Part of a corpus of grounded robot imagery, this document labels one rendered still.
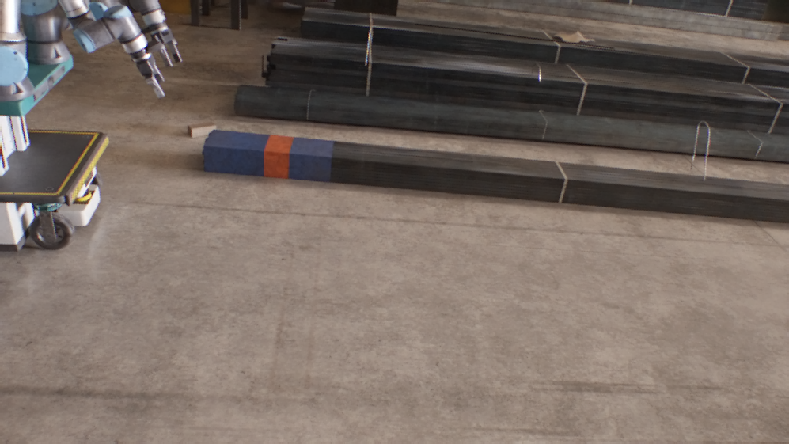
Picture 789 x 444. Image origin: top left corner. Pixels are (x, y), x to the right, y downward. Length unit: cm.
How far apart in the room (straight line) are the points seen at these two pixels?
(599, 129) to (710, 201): 102
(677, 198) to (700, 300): 93
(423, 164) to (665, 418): 187
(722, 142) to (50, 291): 448
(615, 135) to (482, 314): 243
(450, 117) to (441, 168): 91
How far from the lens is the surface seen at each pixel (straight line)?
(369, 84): 453
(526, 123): 455
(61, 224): 302
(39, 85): 292
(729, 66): 605
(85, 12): 271
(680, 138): 503
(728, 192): 422
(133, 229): 319
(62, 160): 317
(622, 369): 269
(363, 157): 356
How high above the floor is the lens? 164
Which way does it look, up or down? 30 degrees down
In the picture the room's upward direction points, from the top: 7 degrees clockwise
